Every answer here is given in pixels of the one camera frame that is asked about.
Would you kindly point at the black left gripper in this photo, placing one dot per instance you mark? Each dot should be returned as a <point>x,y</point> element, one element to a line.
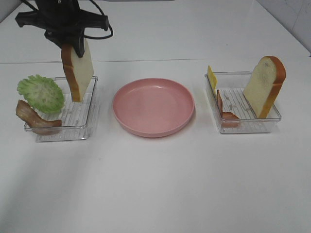
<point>64,16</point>

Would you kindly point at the bread slice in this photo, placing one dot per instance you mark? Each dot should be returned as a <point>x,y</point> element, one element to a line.
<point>78,71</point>
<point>264,85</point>

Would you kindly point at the green lettuce leaf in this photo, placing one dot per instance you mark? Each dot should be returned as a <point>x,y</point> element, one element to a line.
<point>42,93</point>

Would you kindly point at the bacon strip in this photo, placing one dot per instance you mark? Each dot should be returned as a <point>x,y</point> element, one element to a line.
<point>228,117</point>
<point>26,113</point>

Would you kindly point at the yellow cheese slice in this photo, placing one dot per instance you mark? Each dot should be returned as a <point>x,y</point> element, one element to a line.
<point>212,79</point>

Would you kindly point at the clear plastic left tray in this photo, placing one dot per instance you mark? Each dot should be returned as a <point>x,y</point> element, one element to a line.
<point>79,119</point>

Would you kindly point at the clear plastic tray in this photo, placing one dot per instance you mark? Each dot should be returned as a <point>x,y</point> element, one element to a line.
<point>79,119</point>
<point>231,86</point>

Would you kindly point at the pink round plate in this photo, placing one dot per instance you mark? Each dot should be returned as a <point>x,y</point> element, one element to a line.
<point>153,107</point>

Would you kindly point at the clear plastic right tray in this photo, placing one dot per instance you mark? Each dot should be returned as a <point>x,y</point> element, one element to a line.
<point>231,86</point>

